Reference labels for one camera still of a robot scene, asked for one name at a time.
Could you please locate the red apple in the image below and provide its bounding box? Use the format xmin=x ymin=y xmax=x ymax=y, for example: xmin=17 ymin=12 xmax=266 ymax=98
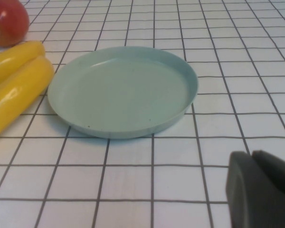
xmin=0 ymin=0 xmax=30 ymax=47

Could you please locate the white grid tablecloth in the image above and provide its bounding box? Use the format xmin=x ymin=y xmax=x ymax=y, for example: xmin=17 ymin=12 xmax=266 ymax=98
xmin=0 ymin=0 xmax=285 ymax=228

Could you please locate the yellow banana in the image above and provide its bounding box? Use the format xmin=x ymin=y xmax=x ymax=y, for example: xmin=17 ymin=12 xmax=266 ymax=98
xmin=0 ymin=56 xmax=55 ymax=144
xmin=0 ymin=40 xmax=46 ymax=90

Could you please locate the light blue plastic plate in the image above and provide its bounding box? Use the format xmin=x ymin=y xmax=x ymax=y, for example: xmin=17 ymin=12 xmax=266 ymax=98
xmin=47 ymin=46 xmax=199 ymax=140

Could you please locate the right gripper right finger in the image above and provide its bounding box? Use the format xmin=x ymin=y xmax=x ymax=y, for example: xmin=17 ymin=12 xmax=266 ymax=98
xmin=251 ymin=149 xmax=285 ymax=198

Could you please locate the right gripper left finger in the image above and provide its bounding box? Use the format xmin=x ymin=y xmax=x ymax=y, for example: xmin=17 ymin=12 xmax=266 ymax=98
xmin=225 ymin=150 xmax=285 ymax=228

